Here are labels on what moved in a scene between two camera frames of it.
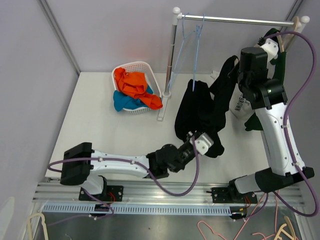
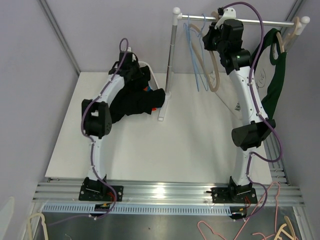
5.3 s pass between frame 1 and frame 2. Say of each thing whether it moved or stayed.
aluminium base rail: stayed
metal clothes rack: stayed
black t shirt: moved
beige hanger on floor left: stayed
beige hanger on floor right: stayed
